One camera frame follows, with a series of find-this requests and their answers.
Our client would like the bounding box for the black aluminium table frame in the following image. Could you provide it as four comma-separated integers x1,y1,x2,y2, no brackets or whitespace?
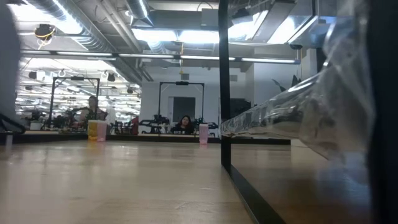
12,132,292,146

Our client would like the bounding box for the dark grey door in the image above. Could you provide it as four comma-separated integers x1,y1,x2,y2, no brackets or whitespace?
172,96,197,118

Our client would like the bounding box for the black yellow ceiling device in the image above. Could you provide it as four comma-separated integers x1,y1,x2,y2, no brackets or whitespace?
33,23,57,41

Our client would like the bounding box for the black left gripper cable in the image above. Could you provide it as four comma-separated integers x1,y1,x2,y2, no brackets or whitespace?
0,112,27,135

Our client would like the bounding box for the silver ventilation duct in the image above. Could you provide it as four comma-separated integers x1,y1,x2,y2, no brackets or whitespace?
24,0,155,82

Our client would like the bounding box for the large orange medicine bottle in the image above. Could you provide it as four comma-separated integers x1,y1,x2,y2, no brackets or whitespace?
88,120,100,141

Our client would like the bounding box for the black cabinet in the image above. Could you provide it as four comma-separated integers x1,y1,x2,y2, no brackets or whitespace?
231,98,252,119

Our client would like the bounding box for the background black rig frame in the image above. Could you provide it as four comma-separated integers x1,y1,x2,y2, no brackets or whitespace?
157,80,205,135
48,75,101,128

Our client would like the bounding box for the silver horizontal rig bar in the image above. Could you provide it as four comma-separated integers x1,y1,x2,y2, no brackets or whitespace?
20,48,302,65

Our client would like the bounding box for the small pink medicine bottle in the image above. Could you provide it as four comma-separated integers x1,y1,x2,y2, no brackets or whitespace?
198,123,210,145
96,121,108,142

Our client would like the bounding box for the red background object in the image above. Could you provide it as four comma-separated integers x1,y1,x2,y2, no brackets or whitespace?
130,115,140,135

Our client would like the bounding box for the green plant white pot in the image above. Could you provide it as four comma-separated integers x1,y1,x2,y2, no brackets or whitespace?
272,73,302,93

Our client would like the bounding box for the person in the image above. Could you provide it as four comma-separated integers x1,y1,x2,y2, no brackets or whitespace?
79,95,109,129
170,114,196,135

